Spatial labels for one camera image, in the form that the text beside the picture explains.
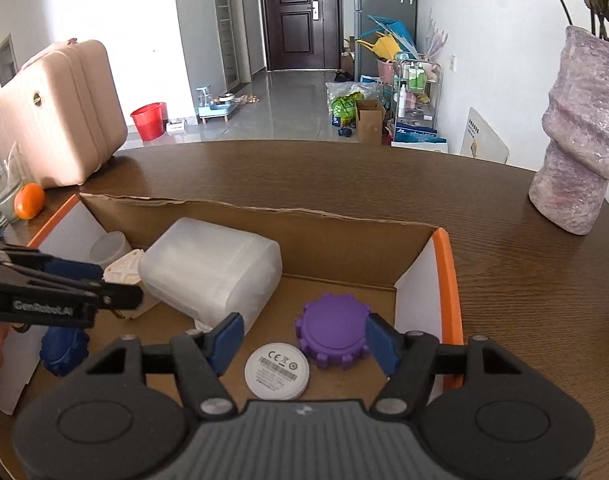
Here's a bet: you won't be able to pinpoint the small translucent cup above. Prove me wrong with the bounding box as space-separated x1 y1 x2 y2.
88 231 132 269

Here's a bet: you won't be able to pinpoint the blue gear lid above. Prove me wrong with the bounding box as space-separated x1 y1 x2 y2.
40 327 90 377

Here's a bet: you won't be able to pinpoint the white ridged lid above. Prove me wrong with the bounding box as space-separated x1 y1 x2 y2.
244 342 310 401

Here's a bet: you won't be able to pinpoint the purple gear lid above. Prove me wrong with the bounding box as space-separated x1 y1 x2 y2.
295 294 371 370

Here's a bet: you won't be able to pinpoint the translucent cotton swab bottle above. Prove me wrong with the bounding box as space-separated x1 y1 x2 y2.
138 218 283 330

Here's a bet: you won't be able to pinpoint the cream cube toy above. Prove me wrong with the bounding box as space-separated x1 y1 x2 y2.
104 249 160 320

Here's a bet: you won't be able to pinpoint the orange fruit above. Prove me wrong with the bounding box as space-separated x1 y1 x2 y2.
14 182 45 220

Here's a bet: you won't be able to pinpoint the red cardboard box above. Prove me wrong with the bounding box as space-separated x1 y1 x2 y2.
0 194 464 416

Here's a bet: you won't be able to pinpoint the clear drinking glass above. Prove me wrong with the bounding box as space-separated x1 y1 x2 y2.
0 142 24 223

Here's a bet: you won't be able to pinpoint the pink small suitcase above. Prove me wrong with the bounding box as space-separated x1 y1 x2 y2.
0 40 128 188

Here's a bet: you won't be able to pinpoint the red bucket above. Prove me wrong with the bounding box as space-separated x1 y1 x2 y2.
130 102 168 142

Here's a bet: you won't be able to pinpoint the white leaning board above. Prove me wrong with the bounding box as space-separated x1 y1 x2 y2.
460 107 510 164

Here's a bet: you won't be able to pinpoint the small cardboard box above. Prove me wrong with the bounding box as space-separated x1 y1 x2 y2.
355 100 385 146

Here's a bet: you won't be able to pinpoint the green plastic bag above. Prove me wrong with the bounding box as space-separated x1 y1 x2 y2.
325 81 382 128

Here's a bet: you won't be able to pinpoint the purple ceramic vase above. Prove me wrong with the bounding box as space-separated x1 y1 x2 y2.
528 26 609 235

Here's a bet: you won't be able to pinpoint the yellow blue folded items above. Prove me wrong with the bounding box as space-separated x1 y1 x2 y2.
355 15 419 61

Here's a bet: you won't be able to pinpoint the dark entrance door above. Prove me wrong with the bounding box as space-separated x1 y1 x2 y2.
262 0 341 72

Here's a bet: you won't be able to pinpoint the wire storage rack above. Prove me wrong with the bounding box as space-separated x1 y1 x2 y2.
393 53 442 132

